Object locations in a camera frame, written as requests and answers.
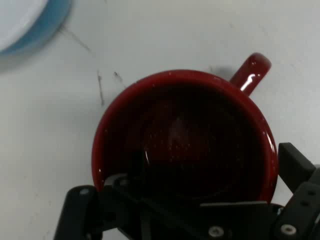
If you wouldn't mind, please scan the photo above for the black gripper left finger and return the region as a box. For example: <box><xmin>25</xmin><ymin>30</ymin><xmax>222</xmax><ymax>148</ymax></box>
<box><xmin>53</xmin><ymin>173</ymin><xmax>276</xmax><ymax>240</ymax></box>

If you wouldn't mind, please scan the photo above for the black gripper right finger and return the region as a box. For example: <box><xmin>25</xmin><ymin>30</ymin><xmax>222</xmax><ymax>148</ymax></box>
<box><xmin>274</xmin><ymin>142</ymin><xmax>320</xmax><ymax>240</ymax></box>

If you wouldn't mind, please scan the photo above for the dark red ceramic mug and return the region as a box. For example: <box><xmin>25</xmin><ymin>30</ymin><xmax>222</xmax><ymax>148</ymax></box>
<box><xmin>91</xmin><ymin>52</ymin><xmax>280</xmax><ymax>208</ymax></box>

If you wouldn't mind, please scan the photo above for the blue bowl with white inside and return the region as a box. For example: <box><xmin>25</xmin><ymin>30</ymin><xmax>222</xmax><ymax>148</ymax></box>
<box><xmin>0</xmin><ymin>0</ymin><xmax>73</xmax><ymax>57</ymax></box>

